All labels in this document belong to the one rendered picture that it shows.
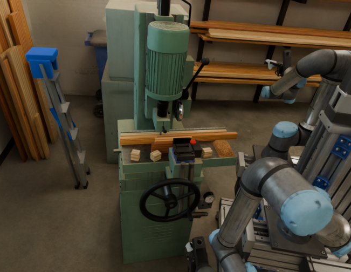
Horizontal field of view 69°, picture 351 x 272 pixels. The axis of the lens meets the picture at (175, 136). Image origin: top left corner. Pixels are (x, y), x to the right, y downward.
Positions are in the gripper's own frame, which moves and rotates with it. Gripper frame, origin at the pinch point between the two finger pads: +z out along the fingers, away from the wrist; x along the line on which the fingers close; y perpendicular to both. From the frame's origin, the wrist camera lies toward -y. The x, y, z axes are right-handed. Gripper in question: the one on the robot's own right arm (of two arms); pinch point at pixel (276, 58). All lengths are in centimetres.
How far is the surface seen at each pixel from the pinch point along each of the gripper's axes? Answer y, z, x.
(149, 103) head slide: 2, -45, -89
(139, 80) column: -7, -36, -93
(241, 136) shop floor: 127, 81, 17
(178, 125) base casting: 34, -20, -71
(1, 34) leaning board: -13, 68, -206
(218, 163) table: 30, -66, -56
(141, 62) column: -17, -36, -91
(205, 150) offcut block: 22, -65, -63
